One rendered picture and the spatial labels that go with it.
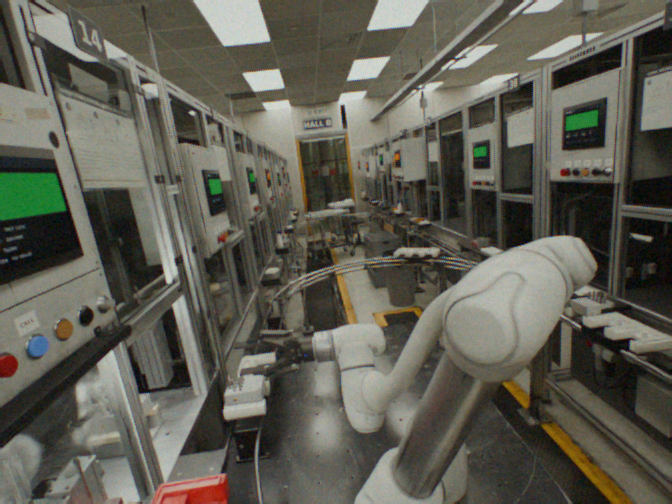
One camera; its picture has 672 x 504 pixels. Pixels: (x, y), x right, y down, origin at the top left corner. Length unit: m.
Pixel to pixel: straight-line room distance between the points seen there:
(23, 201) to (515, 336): 0.74
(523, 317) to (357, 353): 0.60
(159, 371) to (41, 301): 0.82
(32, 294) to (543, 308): 0.77
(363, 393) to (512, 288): 0.57
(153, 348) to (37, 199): 0.85
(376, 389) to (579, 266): 0.56
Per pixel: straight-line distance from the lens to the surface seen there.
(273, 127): 9.33
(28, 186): 0.74
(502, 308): 0.50
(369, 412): 1.01
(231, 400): 1.35
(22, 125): 0.81
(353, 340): 1.03
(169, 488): 1.05
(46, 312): 0.76
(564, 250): 0.67
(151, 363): 1.50
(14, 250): 0.69
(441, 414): 0.70
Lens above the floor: 1.63
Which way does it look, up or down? 13 degrees down
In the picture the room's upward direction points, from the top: 7 degrees counter-clockwise
